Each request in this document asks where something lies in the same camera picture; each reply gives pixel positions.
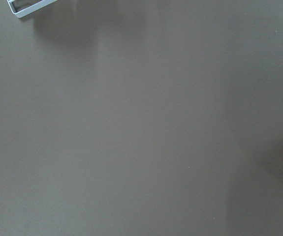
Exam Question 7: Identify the white wire cup rack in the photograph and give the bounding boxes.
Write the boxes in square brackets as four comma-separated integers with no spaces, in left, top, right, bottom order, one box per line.
[7,0,57,18]

